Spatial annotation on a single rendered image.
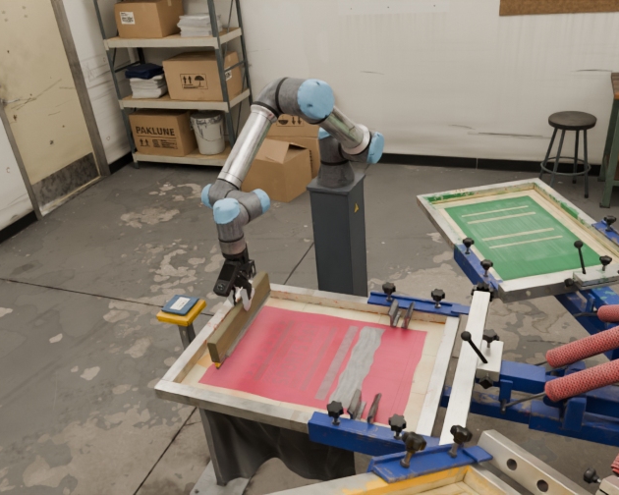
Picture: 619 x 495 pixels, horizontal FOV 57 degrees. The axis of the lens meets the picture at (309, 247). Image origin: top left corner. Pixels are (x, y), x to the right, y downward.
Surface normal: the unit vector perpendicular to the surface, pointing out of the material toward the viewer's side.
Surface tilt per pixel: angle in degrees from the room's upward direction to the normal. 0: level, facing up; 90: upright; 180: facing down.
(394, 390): 0
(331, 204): 90
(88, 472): 0
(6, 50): 90
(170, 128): 90
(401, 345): 0
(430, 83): 90
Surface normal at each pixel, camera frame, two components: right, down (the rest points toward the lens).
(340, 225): -0.44, 0.48
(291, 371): -0.08, -0.86
